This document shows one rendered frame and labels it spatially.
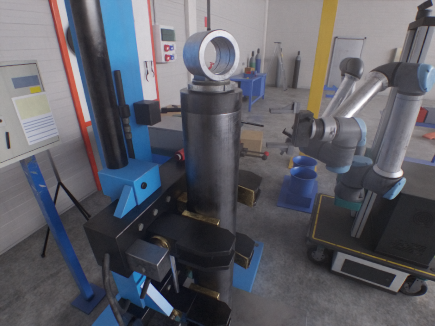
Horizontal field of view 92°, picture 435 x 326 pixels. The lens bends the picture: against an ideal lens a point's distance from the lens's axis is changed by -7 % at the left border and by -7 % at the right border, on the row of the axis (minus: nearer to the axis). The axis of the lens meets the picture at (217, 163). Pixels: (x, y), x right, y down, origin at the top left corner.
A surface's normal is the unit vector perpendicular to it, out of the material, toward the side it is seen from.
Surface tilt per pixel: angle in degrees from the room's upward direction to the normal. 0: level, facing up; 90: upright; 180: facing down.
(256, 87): 90
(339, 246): 0
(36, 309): 0
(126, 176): 0
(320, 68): 90
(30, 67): 90
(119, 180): 90
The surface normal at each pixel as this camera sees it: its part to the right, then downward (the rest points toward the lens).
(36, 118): 0.93, 0.17
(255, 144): -0.25, 0.44
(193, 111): -0.46, 0.40
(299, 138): 0.00, 0.46
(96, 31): 0.76, 0.30
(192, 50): -0.84, 0.00
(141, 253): 0.00, -0.89
